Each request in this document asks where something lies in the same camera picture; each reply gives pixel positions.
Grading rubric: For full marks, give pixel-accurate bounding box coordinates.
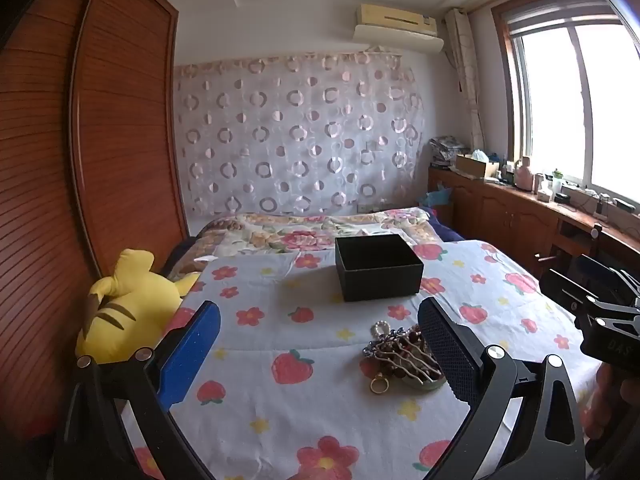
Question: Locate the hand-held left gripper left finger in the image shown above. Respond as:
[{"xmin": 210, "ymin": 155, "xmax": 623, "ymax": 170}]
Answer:
[{"xmin": 50, "ymin": 300, "xmax": 222, "ymax": 480}]

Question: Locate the wooden cabinet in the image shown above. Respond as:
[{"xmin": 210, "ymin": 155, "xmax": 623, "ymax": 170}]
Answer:
[{"xmin": 427, "ymin": 166, "xmax": 640, "ymax": 283}]

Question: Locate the pile of folded cloth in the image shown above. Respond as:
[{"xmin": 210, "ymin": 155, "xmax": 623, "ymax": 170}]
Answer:
[{"xmin": 429, "ymin": 134, "xmax": 472, "ymax": 169}]

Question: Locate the window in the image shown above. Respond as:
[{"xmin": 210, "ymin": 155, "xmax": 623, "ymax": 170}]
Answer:
[{"xmin": 491, "ymin": 0, "xmax": 640, "ymax": 213}]

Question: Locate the wall air conditioner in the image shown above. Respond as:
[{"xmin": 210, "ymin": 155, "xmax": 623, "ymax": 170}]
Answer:
[{"xmin": 352, "ymin": 3, "xmax": 445, "ymax": 54}]

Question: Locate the pink kettle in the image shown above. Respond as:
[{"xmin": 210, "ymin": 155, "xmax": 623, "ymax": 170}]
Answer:
[{"xmin": 514, "ymin": 156, "xmax": 534, "ymax": 191}]

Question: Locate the wooden wardrobe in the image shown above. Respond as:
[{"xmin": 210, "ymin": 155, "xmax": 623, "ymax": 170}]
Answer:
[{"xmin": 0, "ymin": 0, "xmax": 192, "ymax": 442}]

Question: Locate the floral blanket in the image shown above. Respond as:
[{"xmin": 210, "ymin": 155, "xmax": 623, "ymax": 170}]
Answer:
[{"xmin": 165, "ymin": 207, "xmax": 446, "ymax": 282}]

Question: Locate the navy blanket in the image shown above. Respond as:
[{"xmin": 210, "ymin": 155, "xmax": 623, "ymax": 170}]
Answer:
[{"xmin": 419, "ymin": 204, "xmax": 467, "ymax": 242}]

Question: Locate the yellow plush toy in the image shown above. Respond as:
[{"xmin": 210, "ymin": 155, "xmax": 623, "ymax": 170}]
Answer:
[{"xmin": 75, "ymin": 248, "xmax": 202, "ymax": 364}]

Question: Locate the person's right hand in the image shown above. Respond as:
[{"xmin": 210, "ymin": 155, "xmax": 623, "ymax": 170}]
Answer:
[{"xmin": 582, "ymin": 362, "xmax": 640, "ymax": 467}]

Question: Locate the strawberry flower print sheet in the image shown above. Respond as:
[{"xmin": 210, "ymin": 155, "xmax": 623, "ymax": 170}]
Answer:
[{"xmin": 120, "ymin": 240, "xmax": 601, "ymax": 480}]

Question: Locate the black box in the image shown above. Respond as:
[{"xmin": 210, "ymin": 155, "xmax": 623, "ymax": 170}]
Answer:
[{"xmin": 334, "ymin": 233, "xmax": 425, "ymax": 302}]

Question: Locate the circle pattern sheer curtain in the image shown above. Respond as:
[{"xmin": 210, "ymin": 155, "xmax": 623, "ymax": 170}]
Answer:
[{"xmin": 172, "ymin": 51, "xmax": 427, "ymax": 217}]

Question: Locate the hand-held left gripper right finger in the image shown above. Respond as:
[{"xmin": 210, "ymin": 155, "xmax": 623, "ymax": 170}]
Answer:
[{"xmin": 417, "ymin": 297, "xmax": 586, "ymax": 480}]

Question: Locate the blue bag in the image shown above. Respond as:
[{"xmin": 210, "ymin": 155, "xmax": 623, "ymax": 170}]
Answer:
[{"xmin": 424, "ymin": 182, "xmax": 454, "ymax": 209}]

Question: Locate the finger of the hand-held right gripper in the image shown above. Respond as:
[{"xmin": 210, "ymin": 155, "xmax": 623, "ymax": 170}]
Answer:
[
  {"xmin": 575, "ymin": 254, "xmax": 640, "ymax": 307},
  {"xmin": 539, "ymin": 267, "xmax": 601, "ymax": 330}
]

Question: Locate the cardboard box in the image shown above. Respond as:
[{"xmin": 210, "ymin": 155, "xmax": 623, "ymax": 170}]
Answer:
[{"xmin": 454, "ymin": 153, "xmax": 501, "ymax": 181}]

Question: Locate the green bangle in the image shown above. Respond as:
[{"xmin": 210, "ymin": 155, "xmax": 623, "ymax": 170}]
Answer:
[{"xmin": 400, "ymin": 369, "xmax": 449, "ymax": 392}]

